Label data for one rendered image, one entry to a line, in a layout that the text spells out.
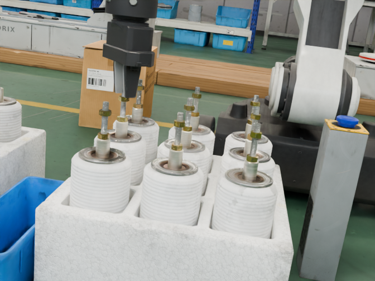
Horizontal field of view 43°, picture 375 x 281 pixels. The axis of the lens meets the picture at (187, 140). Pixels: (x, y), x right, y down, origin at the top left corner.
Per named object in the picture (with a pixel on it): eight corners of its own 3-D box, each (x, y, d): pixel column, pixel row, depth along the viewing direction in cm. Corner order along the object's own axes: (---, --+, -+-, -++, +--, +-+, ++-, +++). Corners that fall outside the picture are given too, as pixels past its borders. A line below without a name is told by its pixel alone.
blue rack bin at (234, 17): (218, 23, 578) (220, 5, 572) (249, 27, 573) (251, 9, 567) (213, 24, 530) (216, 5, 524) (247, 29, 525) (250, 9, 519)
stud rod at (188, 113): (182, 137, 86) (187, 97, 84) (187, 137, 86) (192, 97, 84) (183, 139, 85) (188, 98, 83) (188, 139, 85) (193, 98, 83)
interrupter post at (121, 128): (116, 135, 88) (118, 118, 87) (129, 137, 88) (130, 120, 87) (112, 139, 86) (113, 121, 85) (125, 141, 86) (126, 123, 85)
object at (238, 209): (192, 276, 78) (205, 175, 73) (226, 257, 85) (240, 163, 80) (240, 304, 72) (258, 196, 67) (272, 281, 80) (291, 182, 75)
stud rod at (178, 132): (174, 160, 74) (179, 113, 72) (171, 158, 75) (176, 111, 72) (179, 159, 74) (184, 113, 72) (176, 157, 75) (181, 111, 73)
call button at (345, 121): (332, 124, 91) (335, 113, 90) (354, 126, 91) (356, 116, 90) (336, 129, 87) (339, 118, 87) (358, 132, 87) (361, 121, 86)
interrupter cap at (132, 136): (107, 130, 91) (107, 126, 91) (145, 136, 90) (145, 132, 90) (94, 140, 84) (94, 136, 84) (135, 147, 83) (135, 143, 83)
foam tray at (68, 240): (104, 209, 114) (109, 138, 109) (266, 236, 110) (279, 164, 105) (32, 309, 77) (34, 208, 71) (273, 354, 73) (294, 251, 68)
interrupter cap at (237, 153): (230, 148, 89) (231, 144, 89) (270, 154, 88) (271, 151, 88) (225, 160, 82) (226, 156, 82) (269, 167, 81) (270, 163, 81)
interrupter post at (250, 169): (238, 179, 74) (240, 159, 73) (246, 176, 75) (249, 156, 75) (250, 184, 72) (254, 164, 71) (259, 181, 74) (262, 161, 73)
